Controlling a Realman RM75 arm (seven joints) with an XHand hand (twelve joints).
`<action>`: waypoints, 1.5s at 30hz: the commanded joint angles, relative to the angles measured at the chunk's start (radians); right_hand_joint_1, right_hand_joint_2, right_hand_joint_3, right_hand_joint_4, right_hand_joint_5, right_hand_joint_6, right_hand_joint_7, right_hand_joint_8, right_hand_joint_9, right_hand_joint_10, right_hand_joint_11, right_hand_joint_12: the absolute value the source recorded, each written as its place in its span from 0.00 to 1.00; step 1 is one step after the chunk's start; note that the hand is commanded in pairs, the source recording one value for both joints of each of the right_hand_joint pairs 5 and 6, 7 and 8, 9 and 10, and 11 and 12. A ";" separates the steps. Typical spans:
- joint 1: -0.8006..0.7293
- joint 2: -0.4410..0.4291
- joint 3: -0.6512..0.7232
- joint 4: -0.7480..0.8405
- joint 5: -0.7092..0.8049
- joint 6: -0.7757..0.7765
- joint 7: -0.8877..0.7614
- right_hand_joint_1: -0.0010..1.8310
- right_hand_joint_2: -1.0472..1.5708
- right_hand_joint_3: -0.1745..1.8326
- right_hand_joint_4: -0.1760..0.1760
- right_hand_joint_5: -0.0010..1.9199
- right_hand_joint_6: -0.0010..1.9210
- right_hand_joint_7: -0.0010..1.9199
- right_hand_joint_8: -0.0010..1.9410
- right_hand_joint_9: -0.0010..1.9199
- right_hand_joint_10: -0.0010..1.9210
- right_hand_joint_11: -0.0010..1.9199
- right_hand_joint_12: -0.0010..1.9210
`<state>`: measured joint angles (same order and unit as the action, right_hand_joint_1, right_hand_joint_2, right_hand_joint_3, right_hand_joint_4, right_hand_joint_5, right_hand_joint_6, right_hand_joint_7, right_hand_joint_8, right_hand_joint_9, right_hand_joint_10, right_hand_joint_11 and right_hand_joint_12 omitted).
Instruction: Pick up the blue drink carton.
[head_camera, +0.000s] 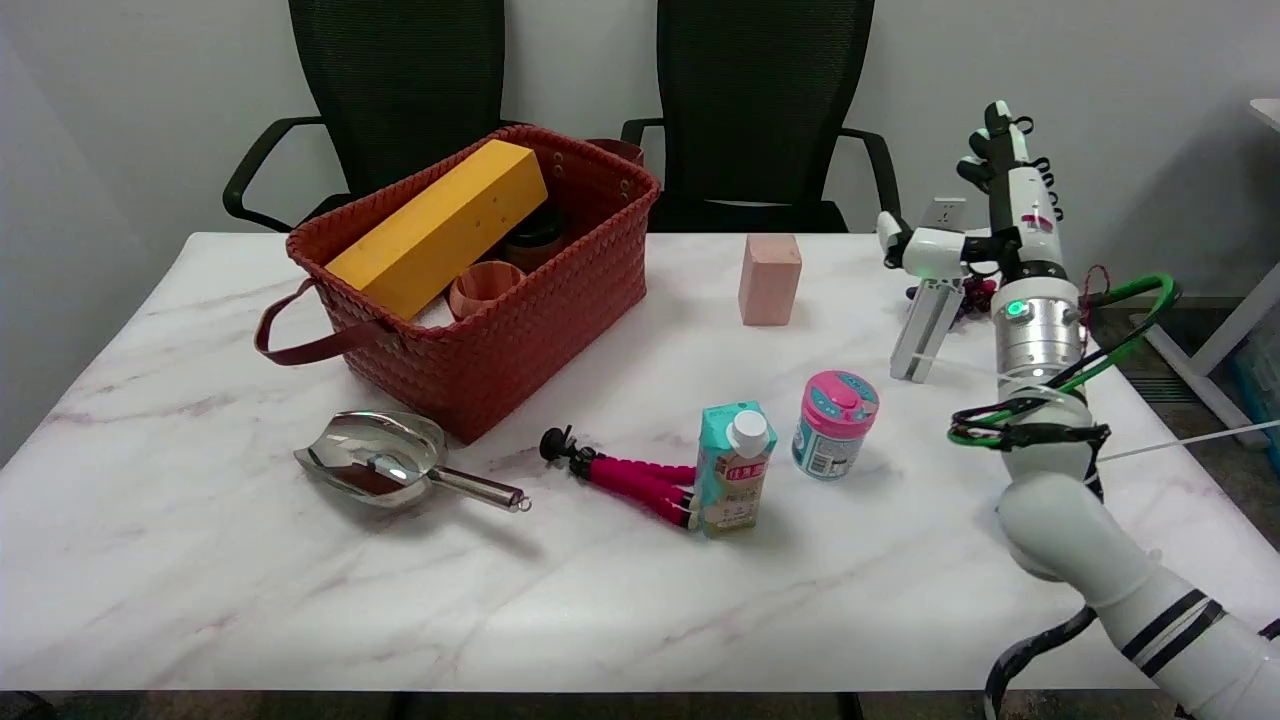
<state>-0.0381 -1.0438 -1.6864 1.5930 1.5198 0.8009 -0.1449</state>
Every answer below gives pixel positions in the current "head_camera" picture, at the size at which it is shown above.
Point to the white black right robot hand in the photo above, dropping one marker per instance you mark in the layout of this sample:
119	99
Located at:
1024	200

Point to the blue drink carton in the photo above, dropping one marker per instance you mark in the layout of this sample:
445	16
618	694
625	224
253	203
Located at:
735	470

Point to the purple toy grapes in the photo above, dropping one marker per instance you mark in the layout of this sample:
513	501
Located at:
975	297

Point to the silver aluminium extrusion bar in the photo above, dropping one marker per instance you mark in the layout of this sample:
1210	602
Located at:
925	330

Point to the white side desk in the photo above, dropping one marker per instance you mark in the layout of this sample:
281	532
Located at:
1225	330

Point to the pink wooden block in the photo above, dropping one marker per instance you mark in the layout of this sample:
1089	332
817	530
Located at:
770	280

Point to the black mesh office chair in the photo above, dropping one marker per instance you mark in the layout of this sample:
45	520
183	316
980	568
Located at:
400	90
760	100

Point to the white zip tie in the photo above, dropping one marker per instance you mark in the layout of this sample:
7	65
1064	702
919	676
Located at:
1190	440

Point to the pink lid plastic jar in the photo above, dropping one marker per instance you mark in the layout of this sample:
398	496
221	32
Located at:
835	425

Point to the blue storage bin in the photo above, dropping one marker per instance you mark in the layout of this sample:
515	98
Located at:
1262	385

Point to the pink black flexible tripod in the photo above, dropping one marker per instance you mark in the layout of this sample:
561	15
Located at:
630	478

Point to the red woven basket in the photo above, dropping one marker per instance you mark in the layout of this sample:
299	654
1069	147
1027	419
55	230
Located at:
520	330

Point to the copper coloured cup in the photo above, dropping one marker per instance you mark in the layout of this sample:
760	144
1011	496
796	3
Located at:
485	288

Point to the long yellow box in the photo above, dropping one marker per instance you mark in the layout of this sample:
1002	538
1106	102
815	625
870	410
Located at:
440	230

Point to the shiny metal scoop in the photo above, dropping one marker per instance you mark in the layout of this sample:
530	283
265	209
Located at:
375	455

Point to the white wall socket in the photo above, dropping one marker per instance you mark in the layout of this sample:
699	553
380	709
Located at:
944	212

